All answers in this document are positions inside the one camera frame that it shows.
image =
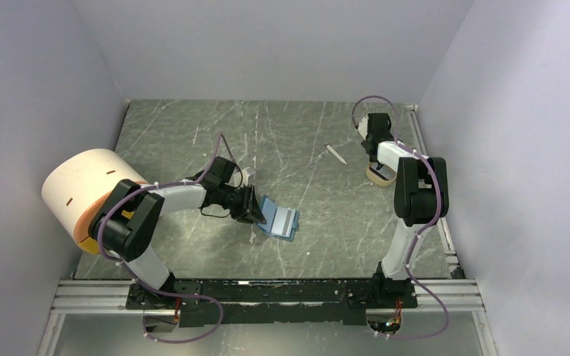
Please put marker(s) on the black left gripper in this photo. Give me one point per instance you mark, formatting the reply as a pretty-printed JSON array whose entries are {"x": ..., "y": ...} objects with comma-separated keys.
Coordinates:
[{"x": 249, "y": 211}]

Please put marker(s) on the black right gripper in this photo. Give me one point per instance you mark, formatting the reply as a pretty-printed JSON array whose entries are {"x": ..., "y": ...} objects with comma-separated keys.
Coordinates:
[{"x": 364, "y": 142}]

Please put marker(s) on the blue card holder wallet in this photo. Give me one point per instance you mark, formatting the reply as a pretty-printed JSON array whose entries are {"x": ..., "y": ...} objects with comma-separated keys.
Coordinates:
[{"x": 280, "y": 222}]

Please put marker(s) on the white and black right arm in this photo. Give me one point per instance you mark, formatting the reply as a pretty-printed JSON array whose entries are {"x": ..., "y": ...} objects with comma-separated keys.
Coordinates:
[{"x": 420, "y": 190}]

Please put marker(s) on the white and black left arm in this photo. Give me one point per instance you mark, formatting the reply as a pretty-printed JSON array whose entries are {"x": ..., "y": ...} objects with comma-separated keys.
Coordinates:
[{"x": 124, "y": 226}]

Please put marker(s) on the white pen with red cap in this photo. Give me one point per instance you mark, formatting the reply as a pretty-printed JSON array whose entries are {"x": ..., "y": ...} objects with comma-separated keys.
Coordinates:
[{"x": 336, "y": 154}]

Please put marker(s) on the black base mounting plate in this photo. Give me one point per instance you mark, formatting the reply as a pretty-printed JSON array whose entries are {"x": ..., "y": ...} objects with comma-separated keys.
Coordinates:
[{"x": 345, "y": 300}]

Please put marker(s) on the white and orange cylinder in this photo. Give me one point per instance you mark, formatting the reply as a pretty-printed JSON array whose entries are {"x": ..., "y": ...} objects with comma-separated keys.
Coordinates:
[{"x": 77, "y": 189}]

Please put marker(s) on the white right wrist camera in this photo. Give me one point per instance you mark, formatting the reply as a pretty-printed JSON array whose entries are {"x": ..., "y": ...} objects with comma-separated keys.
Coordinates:
[{"x": 362, "y": 127}]

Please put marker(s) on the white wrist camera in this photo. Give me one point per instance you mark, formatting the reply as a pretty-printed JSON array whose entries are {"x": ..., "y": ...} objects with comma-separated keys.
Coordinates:
[
  {"x": 248, "y": 173},
  {"x": 362, "y": 127}
]

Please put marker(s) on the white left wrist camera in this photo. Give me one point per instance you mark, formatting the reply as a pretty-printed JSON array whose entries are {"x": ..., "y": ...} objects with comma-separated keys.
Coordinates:
[{"x": 248, "y": 173}]

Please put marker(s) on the aluminium rail frame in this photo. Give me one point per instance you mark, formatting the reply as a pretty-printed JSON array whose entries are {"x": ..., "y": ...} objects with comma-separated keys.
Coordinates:
[{"x": 89, "y": 297}]

